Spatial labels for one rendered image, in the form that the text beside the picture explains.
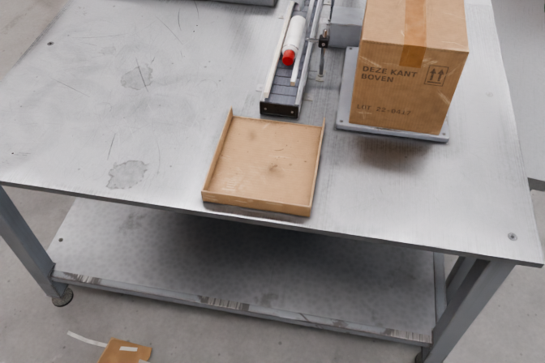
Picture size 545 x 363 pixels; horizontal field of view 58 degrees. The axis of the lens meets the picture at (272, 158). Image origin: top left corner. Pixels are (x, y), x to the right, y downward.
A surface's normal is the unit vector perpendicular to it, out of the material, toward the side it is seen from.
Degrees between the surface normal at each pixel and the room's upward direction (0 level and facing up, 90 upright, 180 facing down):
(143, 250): 1
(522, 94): 0
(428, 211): 0
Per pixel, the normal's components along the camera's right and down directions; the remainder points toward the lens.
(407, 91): -0.19, 0.74
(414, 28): 0.00, -0.66
